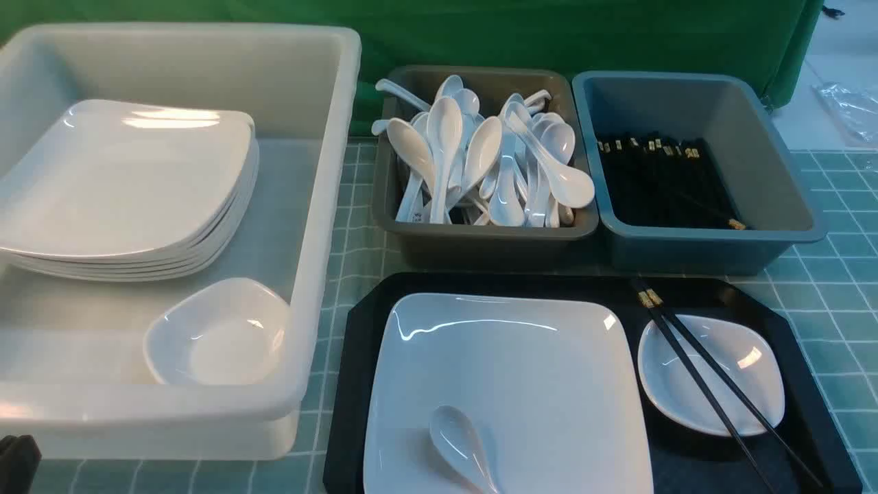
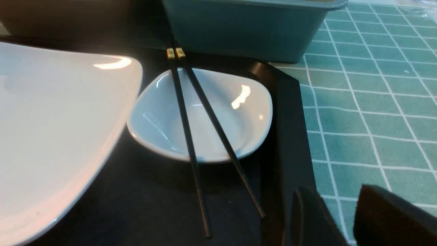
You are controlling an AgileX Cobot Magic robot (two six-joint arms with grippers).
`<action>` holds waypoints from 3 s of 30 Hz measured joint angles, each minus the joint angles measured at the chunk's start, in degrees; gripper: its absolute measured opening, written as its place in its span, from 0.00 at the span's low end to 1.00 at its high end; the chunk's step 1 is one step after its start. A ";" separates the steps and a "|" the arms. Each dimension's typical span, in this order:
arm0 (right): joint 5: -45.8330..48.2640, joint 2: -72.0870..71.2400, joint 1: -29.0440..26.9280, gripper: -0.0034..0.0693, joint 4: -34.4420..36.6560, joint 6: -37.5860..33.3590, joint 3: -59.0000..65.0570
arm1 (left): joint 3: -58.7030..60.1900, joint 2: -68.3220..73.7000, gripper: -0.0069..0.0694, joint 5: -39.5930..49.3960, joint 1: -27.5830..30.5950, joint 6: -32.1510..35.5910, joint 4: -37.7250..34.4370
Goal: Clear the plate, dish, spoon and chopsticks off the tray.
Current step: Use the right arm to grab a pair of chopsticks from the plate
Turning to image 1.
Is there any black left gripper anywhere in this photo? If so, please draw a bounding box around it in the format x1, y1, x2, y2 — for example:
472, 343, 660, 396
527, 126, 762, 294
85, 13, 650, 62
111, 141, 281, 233
1, 435, 42, 493

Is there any white spoon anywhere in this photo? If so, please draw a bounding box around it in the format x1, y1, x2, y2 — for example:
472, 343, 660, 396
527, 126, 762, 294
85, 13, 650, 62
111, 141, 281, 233
375, 78, 431, 112
427, 96, 463, 224
446, 116, 503, 211
502, 93, 595, 209
386, 117, 444, 224
429, 405, 501, 493

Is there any large white square plate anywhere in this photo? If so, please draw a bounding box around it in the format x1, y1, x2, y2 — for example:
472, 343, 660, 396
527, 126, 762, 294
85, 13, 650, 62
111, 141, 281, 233
363, 293, 654, 493

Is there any black chopstick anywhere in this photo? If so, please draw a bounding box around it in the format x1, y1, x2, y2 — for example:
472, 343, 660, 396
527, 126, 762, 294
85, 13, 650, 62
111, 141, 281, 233
628, 278, 776, 493
634, 277, 828, 493

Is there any small white dish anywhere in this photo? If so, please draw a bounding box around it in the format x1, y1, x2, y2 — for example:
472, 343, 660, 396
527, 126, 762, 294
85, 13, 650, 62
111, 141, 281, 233
637, 314, 786, 437

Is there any large white plastic tub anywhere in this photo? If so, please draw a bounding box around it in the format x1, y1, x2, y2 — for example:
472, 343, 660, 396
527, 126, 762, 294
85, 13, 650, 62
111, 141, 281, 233
2, 23, 361, 460

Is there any small white bowl in tub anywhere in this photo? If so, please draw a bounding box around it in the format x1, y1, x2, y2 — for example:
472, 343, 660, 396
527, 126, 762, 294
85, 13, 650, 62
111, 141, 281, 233
142, 277, 289, 386

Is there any stack of white square plates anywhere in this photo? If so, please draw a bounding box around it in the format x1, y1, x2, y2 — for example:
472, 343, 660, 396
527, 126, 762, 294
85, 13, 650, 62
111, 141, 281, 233
2, 99, 259, 282

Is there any grey spoon bin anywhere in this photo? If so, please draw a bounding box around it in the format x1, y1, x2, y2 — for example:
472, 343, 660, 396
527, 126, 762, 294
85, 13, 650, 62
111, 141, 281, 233
371, 65, 600, 271

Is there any green backdrop cloth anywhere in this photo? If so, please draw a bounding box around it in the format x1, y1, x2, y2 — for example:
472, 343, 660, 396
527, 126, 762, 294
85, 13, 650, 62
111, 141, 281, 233
1, 1, 823, 137

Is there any pile of black chopsticks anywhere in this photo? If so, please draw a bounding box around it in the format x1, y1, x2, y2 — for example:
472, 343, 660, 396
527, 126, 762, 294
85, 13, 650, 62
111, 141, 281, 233
597, 132, 750, 231

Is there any blue-grey chopstick bin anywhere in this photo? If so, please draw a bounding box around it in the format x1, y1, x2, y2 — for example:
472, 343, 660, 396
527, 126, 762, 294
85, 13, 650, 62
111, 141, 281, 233
571, 70, 827, 274

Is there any green checkered tablecloth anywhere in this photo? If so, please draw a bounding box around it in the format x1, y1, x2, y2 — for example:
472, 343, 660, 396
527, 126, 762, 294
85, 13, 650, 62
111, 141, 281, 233
32, 139, 877, 493

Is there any clear plastic bag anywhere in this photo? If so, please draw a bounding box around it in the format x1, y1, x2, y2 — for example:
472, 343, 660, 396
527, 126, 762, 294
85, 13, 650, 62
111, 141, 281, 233
813, 82, 877, 147

